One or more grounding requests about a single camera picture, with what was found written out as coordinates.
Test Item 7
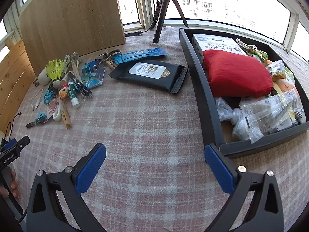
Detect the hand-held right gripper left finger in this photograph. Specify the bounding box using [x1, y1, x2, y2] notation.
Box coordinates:
[26, 143, 107, 232]

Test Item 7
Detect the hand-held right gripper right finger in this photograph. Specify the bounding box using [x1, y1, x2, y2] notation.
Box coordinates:
[204, 144, 284, 232]

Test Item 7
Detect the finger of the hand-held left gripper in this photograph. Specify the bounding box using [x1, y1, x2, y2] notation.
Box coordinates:
[0, 138, 18, 153]
[11, 136, 30, 154]

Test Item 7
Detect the white usb cable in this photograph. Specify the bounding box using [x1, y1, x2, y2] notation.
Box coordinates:
[31, 88, 44, 112]

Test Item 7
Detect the black tray container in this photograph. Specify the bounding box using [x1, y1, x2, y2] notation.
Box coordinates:
[179, 27, 309, 159]

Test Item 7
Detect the yellow plastic shuttlecock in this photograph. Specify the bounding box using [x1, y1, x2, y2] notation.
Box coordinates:
[46, 59, 66, 89]

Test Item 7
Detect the black pen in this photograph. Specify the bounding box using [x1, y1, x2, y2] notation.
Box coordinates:
[68, 71, 93, 97]

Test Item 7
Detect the blue mascot badge package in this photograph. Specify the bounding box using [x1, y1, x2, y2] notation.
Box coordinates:
[81, 67, 107, 89]

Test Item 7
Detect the black wet wipes pack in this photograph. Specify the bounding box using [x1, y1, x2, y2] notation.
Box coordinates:
[108, 60, 189, 94]

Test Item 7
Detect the person's left hand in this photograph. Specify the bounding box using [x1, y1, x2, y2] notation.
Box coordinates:
[0, 168, 22, 201]

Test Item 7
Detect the black screwdriver bit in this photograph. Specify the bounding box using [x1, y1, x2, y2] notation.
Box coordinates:
[25, 119, 49, 129]

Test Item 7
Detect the small blue clip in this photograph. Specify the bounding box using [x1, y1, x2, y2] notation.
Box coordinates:
[34, 111, 47, 124]

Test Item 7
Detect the pink white sachet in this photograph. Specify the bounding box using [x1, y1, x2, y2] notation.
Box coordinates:
[47, 99, 64, 120]

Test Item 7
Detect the light blue plastic clip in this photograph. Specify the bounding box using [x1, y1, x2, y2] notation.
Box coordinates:
[43, 89, 56, 105]

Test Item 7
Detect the white crumpled plastic bag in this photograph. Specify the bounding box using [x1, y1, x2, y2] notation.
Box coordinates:
[215, 97, 251, 142]

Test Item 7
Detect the white card packet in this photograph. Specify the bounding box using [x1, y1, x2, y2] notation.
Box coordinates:
[239, 93, 273, 107]

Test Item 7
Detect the clear plastic zip bag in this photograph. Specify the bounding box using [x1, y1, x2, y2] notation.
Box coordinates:
[240, 88, 306, 144]

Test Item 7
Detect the red fabric pouch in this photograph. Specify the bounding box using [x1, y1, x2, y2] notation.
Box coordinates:
[202, 49, 274, 98]

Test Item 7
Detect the beige orange packet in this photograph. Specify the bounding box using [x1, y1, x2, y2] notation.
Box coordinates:
[273, 77, 296, 93]

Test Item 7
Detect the silver metal clip tool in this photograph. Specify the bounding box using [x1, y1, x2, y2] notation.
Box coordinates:
[95, 49, 121, 66]

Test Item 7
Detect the orange snack sachet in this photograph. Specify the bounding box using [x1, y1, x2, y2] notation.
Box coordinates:
[267, 60, 286, 80]

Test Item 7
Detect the blue flat packet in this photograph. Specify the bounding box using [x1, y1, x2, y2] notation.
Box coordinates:
[114, 47, 169, 64]

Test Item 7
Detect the green yellow packet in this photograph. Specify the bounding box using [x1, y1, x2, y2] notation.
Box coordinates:
[236, 38, 268, 64]

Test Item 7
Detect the white printed box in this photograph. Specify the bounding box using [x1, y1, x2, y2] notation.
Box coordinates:
[192, 34, 248, 64]

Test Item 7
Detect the light wooden board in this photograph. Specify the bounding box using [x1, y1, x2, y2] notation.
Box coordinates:
[18, 0, 126, 76]

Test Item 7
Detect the black tripod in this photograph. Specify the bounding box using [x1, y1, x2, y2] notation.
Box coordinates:
[153, 0, 189, 44]

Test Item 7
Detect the thin black cable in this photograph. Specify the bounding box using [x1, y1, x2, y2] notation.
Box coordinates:
[3, 112, 23, 141]

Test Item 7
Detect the white cord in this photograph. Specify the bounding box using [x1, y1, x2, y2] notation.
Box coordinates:
[63, 54, 73, 75]

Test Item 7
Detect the black ring light cable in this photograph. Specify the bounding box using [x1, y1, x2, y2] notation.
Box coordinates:
[141, 0, 162, 33]

